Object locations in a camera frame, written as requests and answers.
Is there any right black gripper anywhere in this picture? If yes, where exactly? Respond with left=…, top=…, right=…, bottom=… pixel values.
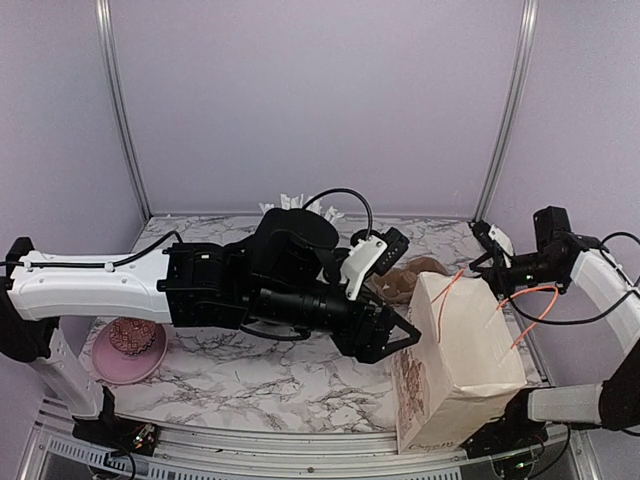
left=459, top=250, right=564, bottom=307

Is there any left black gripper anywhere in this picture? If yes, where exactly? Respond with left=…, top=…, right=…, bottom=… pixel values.
left=250, top=281, right=426, bottom=366

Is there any brown cardboard cup carrier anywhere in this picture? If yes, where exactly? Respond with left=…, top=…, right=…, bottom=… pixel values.
left=369, top=256, right=448, bottom=305

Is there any kraft paper bag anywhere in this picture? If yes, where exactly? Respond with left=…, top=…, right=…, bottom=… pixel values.
left=391, top=272, right=543, bottom=454

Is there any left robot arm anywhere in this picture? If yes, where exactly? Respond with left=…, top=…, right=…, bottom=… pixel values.
left=1, top=203, right=421, bottom=445

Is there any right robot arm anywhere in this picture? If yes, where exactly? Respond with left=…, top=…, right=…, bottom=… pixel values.
left=469, top=206, right=639, bottom=448

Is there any bundle of white wrapped straws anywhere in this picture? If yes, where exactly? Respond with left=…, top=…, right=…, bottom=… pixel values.
left=258, top=193, right=345, bottom=225

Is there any red patterned bowl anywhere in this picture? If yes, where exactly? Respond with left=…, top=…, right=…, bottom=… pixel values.
left=108, top=317, right=156, bottom=356

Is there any pink plate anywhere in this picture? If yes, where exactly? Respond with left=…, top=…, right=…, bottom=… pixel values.
left=91, top=321, right=168, bottom=385

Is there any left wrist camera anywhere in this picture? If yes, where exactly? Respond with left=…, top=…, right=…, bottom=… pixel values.
left=340, top=227, right=410, bottom=301

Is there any right aluminium frame post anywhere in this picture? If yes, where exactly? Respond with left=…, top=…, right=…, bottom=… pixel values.
left=473, top=0, right=539, bottom=221

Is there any aluminium frame post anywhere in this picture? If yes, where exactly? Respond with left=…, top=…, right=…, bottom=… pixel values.
left=473, top=0, right=539, bottom=221
left=95, top=0, right=152, bottom=222

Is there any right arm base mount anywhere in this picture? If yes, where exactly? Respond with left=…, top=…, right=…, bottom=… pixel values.
left=460, top=388, right=548, bottom=459

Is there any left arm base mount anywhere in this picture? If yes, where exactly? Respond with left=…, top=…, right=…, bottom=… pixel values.
left=72, top=386, right=160, bottom=456

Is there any front aluminium rail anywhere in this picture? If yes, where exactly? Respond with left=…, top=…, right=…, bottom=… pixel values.
left=16, top=398, right=603, bottom=479

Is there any left aluminium frame post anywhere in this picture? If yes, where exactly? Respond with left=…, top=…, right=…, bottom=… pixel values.
left=95, top=0, right=152, bottom=222

